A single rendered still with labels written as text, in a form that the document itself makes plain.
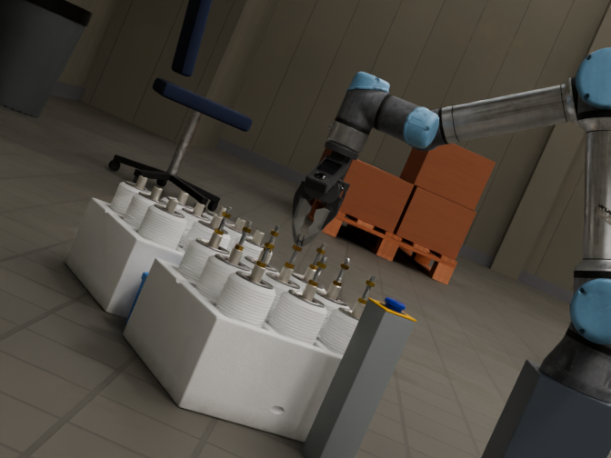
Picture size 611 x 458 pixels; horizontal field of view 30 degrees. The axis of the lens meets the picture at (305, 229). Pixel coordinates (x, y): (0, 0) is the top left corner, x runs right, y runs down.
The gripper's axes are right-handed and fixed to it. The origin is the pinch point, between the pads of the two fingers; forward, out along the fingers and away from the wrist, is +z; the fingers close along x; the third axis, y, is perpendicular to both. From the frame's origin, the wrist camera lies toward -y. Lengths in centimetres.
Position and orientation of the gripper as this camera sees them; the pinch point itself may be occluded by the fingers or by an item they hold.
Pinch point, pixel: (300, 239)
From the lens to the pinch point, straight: 227.4
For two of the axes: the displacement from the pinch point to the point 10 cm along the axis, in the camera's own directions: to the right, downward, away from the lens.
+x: -8.9, -4.1, 2.0
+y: 2.1, 0.1, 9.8
